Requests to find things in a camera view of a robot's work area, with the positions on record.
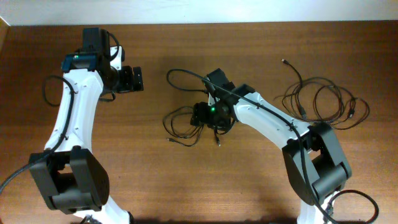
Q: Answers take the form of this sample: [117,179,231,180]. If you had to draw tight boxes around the black cable bundle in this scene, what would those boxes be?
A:
[162,105,222,147]

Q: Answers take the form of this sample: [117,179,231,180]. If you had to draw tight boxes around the black thick USB cable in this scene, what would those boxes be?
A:
[273,58,346,123]

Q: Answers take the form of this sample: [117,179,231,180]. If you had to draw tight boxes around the black thin USB cable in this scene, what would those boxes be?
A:
[312,84,371,131]

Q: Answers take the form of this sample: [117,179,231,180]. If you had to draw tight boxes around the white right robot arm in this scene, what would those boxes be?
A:
[192,82,352,223]

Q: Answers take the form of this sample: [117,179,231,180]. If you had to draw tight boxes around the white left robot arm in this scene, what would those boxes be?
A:
[29,45,143,223]

